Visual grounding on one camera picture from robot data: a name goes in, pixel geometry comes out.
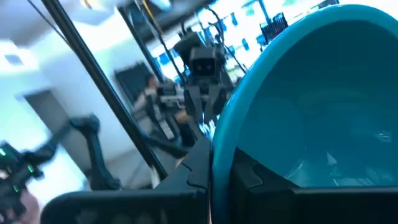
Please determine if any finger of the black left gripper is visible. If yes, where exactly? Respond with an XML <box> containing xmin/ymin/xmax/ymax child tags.
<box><xmin>206</xmin><ymin>83</ymin><xmax>228</xmax><ymax>116</ymax></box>
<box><xmin>183</xmin><ymin>85</ymin><xmax>205</xmax><ymax>126</ymax></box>

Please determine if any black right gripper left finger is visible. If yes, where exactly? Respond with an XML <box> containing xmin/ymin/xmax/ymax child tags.
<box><xmin>40</xmin><ymin>136</ymin><xmax>213</xmax><ymax>224</ymax></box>

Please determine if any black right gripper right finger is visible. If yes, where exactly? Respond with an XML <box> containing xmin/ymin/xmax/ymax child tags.
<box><xmin>230</xmin><ymin>147</ymin><xmax>398</xmax><ymax>224</ymax></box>

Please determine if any teal bowl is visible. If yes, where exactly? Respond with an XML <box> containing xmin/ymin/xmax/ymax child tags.
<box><xmin>211</xmin><ymin>3</ymin><xmax>398</xmax><ymax>224</ymax></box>

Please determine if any person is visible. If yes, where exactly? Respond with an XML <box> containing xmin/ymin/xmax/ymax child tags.
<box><xmin>132</xmin><ymin>73</ymin><xmax>164</xmax><ymax>127</ymax></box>

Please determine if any black monitor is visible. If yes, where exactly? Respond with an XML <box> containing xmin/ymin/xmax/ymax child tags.
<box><xmin>114</xmin><ymin>61</ymin><xmax>155</xmax><ymax>105</ymax></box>

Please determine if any black aluminium table frame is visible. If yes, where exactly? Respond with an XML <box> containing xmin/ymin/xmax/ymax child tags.
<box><xmin>40</xmin><ymin>0</ymin><xmax>169</xmax><ymax>182</ymax></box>

